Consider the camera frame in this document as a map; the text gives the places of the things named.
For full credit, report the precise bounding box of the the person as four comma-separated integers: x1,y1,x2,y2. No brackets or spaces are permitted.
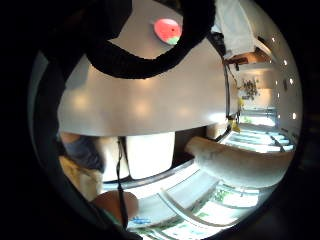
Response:
58,131,177,222

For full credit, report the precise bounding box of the row of ceiling spotlights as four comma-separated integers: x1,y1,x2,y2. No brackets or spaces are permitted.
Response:
269,34,299,121

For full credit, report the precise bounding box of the white cloth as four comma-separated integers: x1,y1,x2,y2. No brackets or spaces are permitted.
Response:
212,0,258,60

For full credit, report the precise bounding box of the red and green toy fruit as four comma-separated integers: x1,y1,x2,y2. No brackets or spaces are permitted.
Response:
153,18,184,46

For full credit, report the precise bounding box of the black camera stand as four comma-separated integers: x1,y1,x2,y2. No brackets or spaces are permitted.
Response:
209,31,233,119

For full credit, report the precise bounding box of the white ceiling beam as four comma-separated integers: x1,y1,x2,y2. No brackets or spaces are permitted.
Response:
184,135,295,190

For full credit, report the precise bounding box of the brown wooden shelf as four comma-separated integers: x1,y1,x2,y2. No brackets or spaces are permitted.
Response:
223,49,272,66

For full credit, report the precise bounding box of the beige chair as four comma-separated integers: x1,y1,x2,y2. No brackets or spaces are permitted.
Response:
59,155,104,202

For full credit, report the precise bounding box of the green wall plant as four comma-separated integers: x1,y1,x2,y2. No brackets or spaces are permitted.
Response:
241,78,261,101

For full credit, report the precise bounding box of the thin black cable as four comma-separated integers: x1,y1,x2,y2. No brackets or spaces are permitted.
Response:
114,138,130,231

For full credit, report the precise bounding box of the small yellow object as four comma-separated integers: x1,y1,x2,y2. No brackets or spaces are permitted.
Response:
229,114,242,133

